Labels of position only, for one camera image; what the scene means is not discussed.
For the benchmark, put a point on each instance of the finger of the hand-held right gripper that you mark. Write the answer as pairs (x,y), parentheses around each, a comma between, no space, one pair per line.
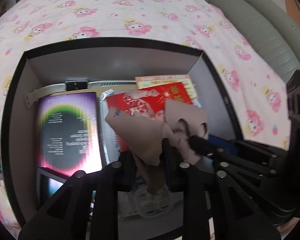
(255,148)
(240,170)

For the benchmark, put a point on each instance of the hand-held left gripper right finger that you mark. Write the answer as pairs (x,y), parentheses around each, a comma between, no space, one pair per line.
(192,192)

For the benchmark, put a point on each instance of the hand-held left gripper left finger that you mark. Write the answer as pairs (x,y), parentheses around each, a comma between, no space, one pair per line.
(110,192)

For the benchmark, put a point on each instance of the beige cloth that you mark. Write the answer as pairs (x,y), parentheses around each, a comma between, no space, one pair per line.
(140,135)

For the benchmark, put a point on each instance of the black cardboard box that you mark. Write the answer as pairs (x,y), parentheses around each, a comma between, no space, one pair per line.
(115,65)

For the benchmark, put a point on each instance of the clear plastic packet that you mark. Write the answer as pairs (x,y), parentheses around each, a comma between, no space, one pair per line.
(150,205)

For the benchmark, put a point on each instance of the purple and black booklet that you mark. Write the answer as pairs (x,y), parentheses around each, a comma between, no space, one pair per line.
(70,130)

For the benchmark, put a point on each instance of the red printed packet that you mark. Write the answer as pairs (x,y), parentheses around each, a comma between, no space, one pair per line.
(135,105)

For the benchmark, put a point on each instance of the grey padded sofa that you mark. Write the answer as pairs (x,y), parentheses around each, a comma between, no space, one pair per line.
(260,30)

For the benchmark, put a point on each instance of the orange printed packet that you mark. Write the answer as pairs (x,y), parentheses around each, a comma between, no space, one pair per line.
(165,80)

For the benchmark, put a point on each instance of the pink printed blanket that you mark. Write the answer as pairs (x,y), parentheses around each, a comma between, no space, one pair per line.
(140,17)

